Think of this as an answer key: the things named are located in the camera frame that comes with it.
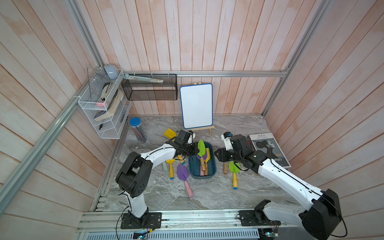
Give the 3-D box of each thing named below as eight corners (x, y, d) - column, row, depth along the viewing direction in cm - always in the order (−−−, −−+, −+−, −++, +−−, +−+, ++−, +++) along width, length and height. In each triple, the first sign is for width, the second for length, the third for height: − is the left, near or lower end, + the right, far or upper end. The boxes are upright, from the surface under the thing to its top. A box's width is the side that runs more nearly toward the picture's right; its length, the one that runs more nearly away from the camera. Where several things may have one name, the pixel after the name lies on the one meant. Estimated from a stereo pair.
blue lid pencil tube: (136, 143, 106) (127, 125, 91) (138, 135, 110) (130, 117, 96) (146, 143, 106) (138, 125, 91) (147, 135, 111) (141, 117, 96)
